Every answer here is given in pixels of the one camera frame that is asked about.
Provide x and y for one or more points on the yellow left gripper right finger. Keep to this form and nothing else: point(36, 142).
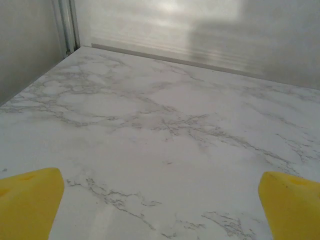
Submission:
point(295, 210)

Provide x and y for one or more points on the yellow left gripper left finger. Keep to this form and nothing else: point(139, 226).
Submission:
point(27, 205)

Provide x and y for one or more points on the aluminium frame post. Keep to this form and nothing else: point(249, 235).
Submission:
point(68, 25)

